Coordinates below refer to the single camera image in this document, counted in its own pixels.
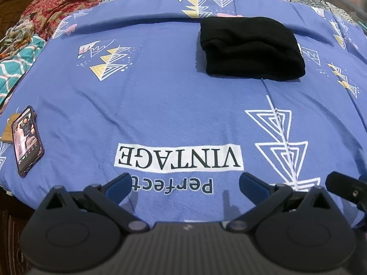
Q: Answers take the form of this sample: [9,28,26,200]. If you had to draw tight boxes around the green floral cloth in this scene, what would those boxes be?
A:
[0,17,37,61]

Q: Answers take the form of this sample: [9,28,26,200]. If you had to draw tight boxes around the red floral patchwork blanket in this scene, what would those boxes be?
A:
[21,0,367,42]

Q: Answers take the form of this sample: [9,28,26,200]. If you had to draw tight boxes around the dark wooden headboard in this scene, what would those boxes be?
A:
[0,0,64,36]

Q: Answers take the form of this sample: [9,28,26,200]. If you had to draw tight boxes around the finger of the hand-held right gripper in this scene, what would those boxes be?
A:
[325,171,367,207]

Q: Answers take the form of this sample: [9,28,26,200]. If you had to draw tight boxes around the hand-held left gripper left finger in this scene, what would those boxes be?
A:
[40,173,150,233]

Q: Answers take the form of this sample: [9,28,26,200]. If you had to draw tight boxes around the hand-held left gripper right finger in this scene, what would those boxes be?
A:
[229,172,335,233]

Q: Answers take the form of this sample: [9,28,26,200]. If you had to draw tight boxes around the teal patterned cloth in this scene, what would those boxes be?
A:
[0,34,48,105]

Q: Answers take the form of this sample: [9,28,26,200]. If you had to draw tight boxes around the blue printed bedsheet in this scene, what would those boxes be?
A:
[0,0,367,224]

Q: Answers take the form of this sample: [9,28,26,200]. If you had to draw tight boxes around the black pants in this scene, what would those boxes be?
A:
[199,16,306,82]

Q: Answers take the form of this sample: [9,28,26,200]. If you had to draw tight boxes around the black smartphone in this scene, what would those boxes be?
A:
[11,105,45,177]

